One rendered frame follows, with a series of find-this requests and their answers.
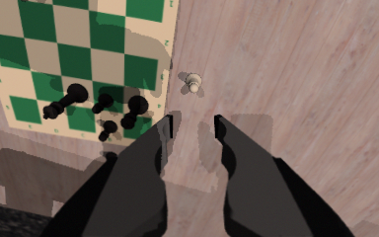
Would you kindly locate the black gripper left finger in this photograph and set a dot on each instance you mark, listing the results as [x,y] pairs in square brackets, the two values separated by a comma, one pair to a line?
[125,197]

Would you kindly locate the white pawn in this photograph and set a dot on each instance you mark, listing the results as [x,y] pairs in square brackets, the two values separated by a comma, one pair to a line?
[193,81]

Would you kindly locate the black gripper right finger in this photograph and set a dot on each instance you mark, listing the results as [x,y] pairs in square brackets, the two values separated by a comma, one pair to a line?
[265,197]

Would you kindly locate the green and cream chessboard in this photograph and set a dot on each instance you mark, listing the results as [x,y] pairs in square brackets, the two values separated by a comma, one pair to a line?
[118,47]

